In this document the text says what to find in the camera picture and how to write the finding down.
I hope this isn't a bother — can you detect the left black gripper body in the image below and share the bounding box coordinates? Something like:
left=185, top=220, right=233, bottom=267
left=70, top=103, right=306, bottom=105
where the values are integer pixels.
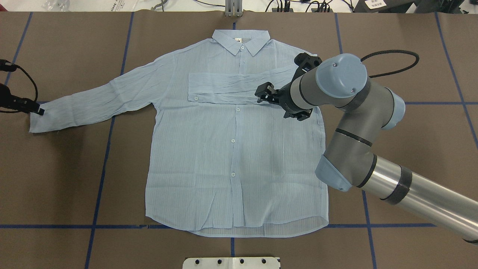
left=0, top=59, right=23, bottom=114

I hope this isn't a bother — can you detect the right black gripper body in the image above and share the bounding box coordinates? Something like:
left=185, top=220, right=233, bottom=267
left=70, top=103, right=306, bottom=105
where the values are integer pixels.
left=275, top=53, right=322, bottom=121

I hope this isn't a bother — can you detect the light blue button-up shirt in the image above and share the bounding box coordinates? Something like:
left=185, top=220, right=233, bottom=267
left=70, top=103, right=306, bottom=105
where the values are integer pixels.
left=29, top=30, right=329, bottom=237

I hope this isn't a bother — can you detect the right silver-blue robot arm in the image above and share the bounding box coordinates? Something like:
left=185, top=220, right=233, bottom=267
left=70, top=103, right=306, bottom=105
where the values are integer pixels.
left=255, top=53, right=478, bottom=245

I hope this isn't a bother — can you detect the brown paper table mat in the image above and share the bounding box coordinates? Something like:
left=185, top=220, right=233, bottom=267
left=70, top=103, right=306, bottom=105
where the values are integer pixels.
left=1, top=10, right=477, bottom=269

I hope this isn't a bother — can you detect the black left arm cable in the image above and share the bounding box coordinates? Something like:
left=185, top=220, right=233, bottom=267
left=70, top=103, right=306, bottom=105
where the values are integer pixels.
left=11, top=65, right=39, bottom=109

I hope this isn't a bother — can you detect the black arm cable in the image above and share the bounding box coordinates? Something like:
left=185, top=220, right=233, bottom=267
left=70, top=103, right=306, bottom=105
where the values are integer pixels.
left=360, top=50, right=420, bottom=79
left=11, top=65, right=39, bottom=109

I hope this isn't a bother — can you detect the aluminium frame post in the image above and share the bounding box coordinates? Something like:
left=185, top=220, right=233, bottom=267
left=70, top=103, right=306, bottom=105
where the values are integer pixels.
left=225, top=0, right=243, bottom=18

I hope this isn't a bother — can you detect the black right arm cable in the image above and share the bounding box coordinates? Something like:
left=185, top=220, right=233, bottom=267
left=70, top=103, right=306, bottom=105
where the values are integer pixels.
left=360, top=50, right=420, bottom=79

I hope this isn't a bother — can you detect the white pedestal column base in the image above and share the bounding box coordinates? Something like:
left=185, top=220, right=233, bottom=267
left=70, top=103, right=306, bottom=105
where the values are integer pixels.
left=182, top=257, right=282, bottom=269

